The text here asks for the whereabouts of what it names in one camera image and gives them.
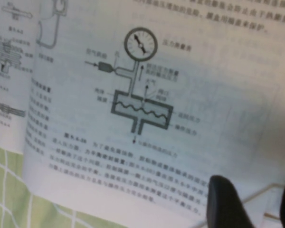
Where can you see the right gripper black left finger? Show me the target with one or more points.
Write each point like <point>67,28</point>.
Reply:
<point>225,204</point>

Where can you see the white technical book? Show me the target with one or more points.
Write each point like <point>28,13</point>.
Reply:
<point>156,83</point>

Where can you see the green white checked tablecloth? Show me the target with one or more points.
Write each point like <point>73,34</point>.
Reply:
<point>4,190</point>

